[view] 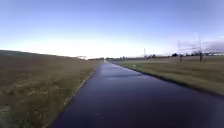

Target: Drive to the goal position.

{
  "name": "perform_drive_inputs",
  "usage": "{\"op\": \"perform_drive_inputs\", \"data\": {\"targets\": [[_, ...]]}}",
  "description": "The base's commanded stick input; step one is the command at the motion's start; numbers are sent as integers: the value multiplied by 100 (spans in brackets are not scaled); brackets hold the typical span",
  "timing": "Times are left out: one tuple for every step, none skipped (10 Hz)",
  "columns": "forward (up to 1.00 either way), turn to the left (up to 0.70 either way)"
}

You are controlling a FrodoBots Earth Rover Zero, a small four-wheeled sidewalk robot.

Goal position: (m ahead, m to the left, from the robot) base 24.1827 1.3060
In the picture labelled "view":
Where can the grass field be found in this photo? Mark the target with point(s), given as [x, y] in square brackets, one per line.
[186, 70]
[33, 86]

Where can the tall goal posts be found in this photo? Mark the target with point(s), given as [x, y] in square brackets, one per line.
[190, 50]

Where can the distant row of trees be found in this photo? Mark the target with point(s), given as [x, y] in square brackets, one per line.
[175, 55]

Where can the distant low buildings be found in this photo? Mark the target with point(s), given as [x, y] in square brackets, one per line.
[215, 53]

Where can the pole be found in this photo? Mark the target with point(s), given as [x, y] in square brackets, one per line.
[144, 53]

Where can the dark wet asphalt path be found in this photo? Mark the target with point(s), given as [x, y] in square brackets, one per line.
[126, 100]

